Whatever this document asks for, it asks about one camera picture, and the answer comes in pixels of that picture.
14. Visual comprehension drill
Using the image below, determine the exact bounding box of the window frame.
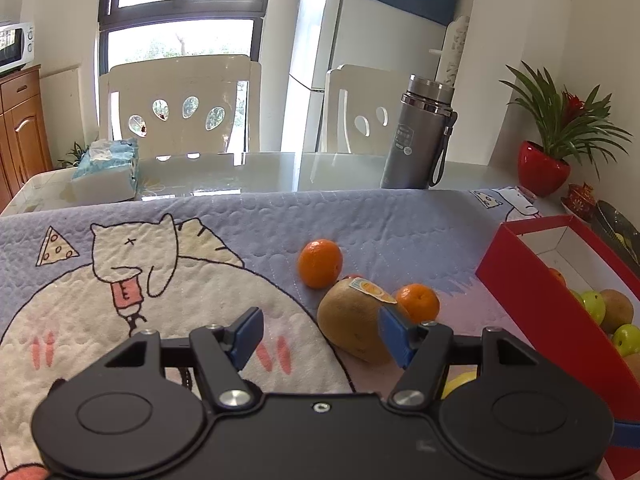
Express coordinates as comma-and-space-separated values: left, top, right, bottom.
92, 0, 277, 146

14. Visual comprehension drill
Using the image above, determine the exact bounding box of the red cardboard box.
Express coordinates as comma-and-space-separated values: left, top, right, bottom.
476, 216, 639, 479

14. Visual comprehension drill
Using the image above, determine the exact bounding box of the dark fruit bowl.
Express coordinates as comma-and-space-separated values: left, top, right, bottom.
591, 200, 640, 275

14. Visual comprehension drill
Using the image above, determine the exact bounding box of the tissue pack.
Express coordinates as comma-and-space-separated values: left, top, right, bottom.
70, 139, 139, 205

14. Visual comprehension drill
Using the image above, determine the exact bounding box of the white refrigerator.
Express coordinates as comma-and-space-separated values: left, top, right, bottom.
281, 0, 453, 152

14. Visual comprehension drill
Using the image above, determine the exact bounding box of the green apple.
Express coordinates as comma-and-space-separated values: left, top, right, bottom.
580, 290, 606, 325
612, 324, 640, 358

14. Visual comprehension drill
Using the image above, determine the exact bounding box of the white chair near window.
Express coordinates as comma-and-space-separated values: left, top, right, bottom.
99, 54, 262, 158

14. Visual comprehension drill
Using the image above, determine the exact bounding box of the white chair near fridge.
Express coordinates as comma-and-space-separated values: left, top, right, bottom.
320, 64, 410, 156

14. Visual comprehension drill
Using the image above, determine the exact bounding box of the red ornament decoration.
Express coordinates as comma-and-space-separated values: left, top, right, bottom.
561, 183, 597, 223

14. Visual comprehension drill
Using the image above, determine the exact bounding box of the red potted plant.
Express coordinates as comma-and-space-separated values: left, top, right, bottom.
501, 63, 634, 197

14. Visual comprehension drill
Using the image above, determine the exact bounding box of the wooden sideboard cabinet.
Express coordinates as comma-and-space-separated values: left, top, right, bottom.
0, 65, 53, 209

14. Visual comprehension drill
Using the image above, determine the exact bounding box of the white microwave oven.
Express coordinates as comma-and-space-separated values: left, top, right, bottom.
0, 22, 35, 76

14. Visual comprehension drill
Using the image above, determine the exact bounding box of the small orange tangerine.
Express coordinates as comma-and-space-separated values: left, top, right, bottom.
395, 283, 440, 324

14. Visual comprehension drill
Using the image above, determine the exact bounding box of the grey thermos bottle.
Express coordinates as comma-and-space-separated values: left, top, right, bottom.
381, 74, 458, 190

